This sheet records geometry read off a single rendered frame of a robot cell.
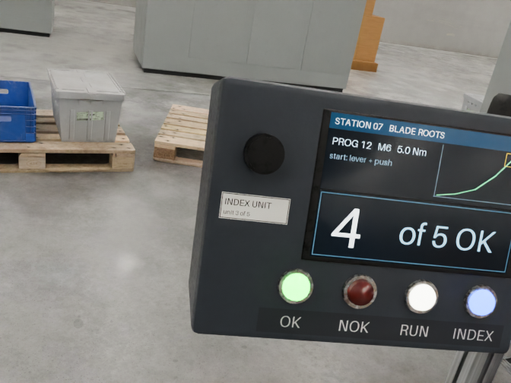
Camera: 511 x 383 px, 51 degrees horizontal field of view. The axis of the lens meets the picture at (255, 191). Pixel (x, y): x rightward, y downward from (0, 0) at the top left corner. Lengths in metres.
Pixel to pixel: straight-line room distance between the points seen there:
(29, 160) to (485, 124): 3.07
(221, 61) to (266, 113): 6.04
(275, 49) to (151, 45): 1.46
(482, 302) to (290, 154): 0.19
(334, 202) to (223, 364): 1.66
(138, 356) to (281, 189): 1.67
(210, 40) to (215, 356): 4.75
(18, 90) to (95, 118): 0.70
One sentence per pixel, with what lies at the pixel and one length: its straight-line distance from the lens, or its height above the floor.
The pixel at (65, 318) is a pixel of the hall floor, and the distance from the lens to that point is 2.18.
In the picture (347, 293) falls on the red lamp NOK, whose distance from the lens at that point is 0.41.
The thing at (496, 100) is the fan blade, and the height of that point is 1.13.
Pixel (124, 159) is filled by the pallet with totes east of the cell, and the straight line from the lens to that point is 3.42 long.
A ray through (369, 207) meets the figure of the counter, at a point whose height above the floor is 1.18.
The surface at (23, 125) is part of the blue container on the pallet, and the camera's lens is 3.40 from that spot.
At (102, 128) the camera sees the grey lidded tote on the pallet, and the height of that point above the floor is 0.24.
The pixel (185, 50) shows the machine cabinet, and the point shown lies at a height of 0.30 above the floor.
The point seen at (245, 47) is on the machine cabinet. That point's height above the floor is 0.42.
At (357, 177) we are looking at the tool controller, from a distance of 0.39.
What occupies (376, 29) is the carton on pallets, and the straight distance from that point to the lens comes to 9.37.
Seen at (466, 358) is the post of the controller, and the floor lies 1.00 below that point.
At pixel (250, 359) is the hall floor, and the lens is 2.06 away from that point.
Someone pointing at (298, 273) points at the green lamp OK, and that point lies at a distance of 0.40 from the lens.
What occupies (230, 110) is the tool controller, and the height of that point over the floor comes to 1.23.
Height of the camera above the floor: 1.33
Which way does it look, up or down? 23 degrees down
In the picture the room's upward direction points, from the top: 10 degrees clockwise
